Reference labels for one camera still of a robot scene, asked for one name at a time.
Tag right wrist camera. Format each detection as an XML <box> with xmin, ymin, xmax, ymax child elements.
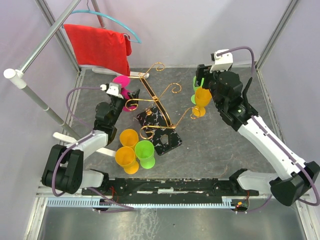
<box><xmin>209</xmin><ymin>49</ymin><xmax>234</xmax><ymax>73</ymax></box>

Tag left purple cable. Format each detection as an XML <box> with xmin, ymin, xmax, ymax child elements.
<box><xmin>51</xmin><ymin>86</ymin><xmax>137</xmax><ymax>214</ymax></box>

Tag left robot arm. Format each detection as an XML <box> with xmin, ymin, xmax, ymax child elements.
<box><xmin>41</xmin><ymin>89</ymin><xmax>141</xmax><ymax>197</ymax></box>

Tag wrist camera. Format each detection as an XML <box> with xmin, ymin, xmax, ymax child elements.
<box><xmin>100</xmin><ymin>82</ymin><xmax>122</xmax><ymax>97</ymax></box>
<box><xmin>209</xmin><ymin>49</ymin><xmax>234</xmax><ymax>73</ymax></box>

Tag green wine glass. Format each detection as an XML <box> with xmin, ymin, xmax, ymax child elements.
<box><xmin>190</xmin><ymin>76</ymin><xmax>205</xmax><ymax>105</ymax></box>
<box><xmin>134</xmin><ymin>140</ymin><xmax>156</xmax><ymax>169</ymax></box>

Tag pink wine glass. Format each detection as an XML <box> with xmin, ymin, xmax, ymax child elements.
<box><xmin>112</xmin><ymin>75</ymin><xmax>136</xmax><ymax>112</ymax></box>

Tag orange wine glass front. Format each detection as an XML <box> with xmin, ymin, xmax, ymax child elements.
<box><xmin>115</xmin><ymin>146</ymin><xmax>139</xmax><ymax>175</ymax></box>

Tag orange wine glass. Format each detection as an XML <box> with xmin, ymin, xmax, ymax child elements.
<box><xmin>115</xmin><ymin>146</ymin><xmax>139</xmax><ymax>175</ymax></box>
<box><xmin>119</xmin><ymin>129</ymin><xmax>139</xmax><ymax>150</ymax></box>
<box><xmin>192</xmin><ymin>87</ymin><xmax>212</xmax><ymax>117</ymax></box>

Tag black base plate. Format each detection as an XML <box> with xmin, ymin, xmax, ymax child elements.
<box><xmin>97</xmin><ymin>178</ymin><xmax>259</xmax><ymax>203</ymax></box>

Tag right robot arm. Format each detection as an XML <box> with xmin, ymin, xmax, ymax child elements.
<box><xmin>195</xmin><ymin>64</ymin><xmax>320</xmax><ymax>206</ymax></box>

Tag gold wire glass rack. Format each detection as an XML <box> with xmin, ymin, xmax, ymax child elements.
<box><xmin>124</xmin><ymin>62</ymin><xmax>204</xmax><ymax>156</ymax></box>

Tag green wine glass front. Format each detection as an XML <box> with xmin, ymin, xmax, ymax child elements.
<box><xmin>134</xmin><ymin>140</ymin><xmax>156</xmax><ymax>169</ymax></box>

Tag white clothes stand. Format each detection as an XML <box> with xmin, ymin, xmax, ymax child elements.
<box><xmin>3</xmin><ymin>0</ymin><xmax>151</xmax><ymax>158</ymax></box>

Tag white slotted cable duct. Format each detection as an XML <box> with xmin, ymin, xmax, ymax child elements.
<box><xmin>46</xmin><ymin>194</ymin><xmax>244</xmax><ymax>209</ymax></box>

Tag blue clothes hanger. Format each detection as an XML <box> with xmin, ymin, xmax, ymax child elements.
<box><xmin>70</xmin><ymin>0</ymin><xmax>142</xmax><ymax>44</ymax></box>

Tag red cloth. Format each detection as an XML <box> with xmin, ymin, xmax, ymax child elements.
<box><xmin>64</xmin><ymin>24</ymin><xmax>132</xmax><ymax>76</ymax></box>

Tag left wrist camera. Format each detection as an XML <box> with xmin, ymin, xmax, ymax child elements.
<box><xmin>100</xmin><ymin>82</ymin><xmax>122</xmax><ymax>97</ymax></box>

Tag green wine glass right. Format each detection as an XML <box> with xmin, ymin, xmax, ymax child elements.
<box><xmin>190</xmin><ymin>76</ymin><xmax>205</xmax><ymax>105</ymax></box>

